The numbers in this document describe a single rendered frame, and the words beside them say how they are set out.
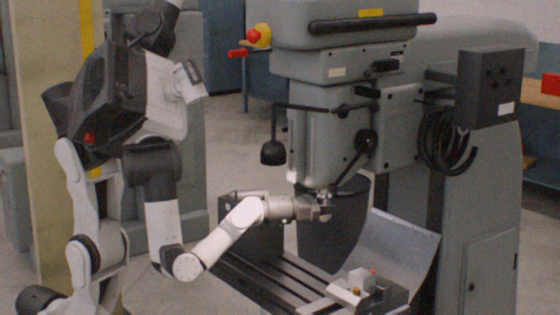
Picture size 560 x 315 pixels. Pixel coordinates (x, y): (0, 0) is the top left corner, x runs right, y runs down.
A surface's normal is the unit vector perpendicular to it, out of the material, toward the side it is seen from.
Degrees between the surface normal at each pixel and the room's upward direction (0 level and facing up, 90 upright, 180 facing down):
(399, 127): 90
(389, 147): 90
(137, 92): 58
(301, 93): 90
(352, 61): 90
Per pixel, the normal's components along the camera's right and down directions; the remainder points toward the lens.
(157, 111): 0.71, -0.36
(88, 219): -0.56, 0.24
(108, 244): 0.82, 0.02
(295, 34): -0.21, 0.29
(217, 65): 0.62, 0.24
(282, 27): -0.72, 0.19
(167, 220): 0.51, -0.03
